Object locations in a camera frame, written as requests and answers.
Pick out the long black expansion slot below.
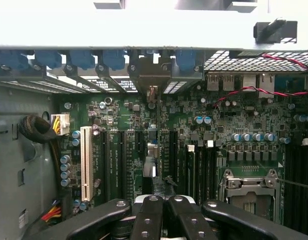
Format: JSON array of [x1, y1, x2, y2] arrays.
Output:
[[168, 129, 179, 198], [117, 129, 127, 201], [100, 129, 110, 203]]

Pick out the metal CPU socket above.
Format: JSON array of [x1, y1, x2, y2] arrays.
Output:
[[218, 168, 282, 225]]

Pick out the short black expansion slot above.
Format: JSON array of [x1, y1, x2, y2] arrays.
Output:
[[135, 130, 145, 154]]

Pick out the white PCI expansion slot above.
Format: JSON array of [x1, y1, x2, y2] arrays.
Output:
[[80, 125, 94, 202]]

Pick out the thin metal locking lever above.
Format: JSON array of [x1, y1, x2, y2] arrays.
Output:
[[275, 176, 308, 190]]

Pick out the green motherboard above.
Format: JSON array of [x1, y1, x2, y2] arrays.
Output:
[[59, 72, 308, 226]]

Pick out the white power connector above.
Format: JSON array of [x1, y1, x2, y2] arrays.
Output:
[[50, 113, 71, 137]]

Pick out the black open PC case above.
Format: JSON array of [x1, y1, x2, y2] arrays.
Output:
[[0, 0, 308, 240]]

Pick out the coloured power wire bundle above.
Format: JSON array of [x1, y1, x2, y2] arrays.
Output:
[[40, 198, 63, 223]]

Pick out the black sleeved power cable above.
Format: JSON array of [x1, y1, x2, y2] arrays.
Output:
[[18, 114, 63, 181]]

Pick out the red and black twisted wire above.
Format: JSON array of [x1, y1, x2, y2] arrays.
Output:
[[213, 52, 308, 109]]

